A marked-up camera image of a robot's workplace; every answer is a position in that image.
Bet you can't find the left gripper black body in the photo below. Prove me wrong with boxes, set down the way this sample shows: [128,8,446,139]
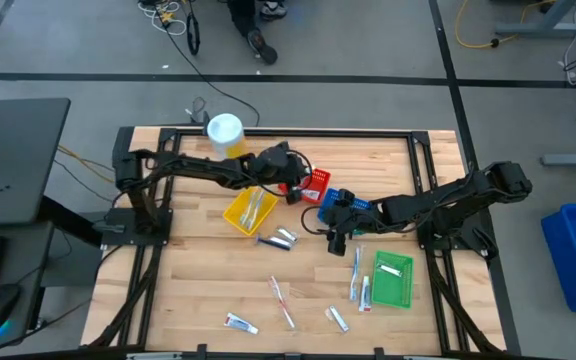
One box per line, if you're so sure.
[252,141,310,206]

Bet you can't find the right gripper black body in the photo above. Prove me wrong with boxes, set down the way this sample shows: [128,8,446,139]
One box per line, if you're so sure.
[323,188,382,258]

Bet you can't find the packaged blue toothbrush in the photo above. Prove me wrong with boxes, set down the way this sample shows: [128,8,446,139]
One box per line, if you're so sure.
[239,187,262,230]
[245,189,268,232]
[349,244,364,302]

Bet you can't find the packaged red toothbrush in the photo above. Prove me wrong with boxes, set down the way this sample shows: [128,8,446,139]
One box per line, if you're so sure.
[267,275,297,331]

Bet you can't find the green plastic basket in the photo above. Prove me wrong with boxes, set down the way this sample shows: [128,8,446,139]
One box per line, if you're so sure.
[370,249,415,310]

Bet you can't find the red plastic basket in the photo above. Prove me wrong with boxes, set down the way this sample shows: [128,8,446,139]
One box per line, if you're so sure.
[276,167,333,205]

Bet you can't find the blue plastic basket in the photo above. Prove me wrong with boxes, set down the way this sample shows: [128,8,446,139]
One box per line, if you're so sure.
[315,187,374,224]

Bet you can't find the yellow plastic basket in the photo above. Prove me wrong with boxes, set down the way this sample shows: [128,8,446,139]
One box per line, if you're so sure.
[222,185,280,238]

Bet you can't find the yellow wipes canister white lid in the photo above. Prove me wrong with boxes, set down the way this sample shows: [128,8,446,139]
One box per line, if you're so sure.
[206,112,249,161]

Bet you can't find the person's leg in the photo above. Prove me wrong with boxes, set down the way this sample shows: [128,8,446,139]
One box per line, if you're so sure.
[226,0,279,66]

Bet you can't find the person's foot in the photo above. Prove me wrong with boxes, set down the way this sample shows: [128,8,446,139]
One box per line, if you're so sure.
[258,0,289,22]

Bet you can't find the grey desk foot bar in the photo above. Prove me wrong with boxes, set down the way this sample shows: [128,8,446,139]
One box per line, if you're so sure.
[540,153,576,168]

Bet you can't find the black desk top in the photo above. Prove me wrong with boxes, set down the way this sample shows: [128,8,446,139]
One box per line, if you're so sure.
[0,97,72,227]

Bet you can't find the black lower desk shelf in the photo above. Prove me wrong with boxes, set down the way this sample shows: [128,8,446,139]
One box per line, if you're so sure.
[0,221,55,349]

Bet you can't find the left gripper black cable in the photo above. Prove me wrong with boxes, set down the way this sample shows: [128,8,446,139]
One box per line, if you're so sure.
[267,148,315,199]

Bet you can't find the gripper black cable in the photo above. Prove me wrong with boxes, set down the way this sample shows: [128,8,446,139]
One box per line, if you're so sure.
[267,148,315,199]
[300,204,330,237]

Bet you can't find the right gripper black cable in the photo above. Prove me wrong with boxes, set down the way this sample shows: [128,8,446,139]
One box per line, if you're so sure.
[300,204,330,237]

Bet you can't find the black aluminium table frame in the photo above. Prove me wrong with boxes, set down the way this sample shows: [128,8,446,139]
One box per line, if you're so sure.
[80,125,522,360]

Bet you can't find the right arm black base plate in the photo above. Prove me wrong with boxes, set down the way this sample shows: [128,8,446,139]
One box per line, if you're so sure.
[414,209,498,251]

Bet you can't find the long black floor cable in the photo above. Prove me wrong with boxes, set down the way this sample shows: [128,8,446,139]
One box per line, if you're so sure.
[160,19,262,127]

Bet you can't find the coiled black cable loop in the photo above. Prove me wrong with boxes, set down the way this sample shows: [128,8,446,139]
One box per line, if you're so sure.
[185,0,202,56]

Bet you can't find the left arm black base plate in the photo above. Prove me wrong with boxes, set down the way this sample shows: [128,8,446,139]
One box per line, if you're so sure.
[98,207,175,247]

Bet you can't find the orange cable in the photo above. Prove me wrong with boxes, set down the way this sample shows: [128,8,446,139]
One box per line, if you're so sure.
[56,143,118,185]

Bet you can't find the yellow floor cable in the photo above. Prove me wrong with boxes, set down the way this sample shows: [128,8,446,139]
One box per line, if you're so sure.
[454,0,560,50]

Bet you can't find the grey desk leg frame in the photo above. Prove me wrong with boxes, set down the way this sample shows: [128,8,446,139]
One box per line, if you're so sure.
[492,0,576,39]

